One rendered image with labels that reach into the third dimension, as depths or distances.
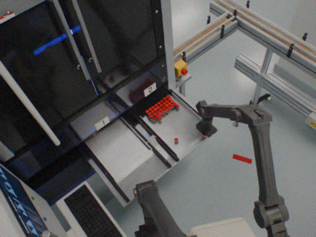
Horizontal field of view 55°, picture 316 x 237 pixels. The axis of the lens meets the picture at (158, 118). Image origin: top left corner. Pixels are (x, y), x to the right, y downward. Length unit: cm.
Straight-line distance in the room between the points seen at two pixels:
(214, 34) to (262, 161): 127
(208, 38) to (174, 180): 117
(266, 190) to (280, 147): 167
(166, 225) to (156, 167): 82
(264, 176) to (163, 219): 43
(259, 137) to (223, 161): 157
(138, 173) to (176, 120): 39
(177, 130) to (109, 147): 40
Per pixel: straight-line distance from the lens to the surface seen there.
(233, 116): 117
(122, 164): 171
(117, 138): 179
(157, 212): 95
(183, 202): 253
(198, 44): 215
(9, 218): 104
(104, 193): 234
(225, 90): 308
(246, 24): 232
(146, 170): 168
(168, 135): 176
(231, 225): 111
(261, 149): 113
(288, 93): 245
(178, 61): 190
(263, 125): 111
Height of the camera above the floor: 241
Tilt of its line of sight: 57 degrees down
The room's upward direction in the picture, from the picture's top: 9 degrees counter-clockwise
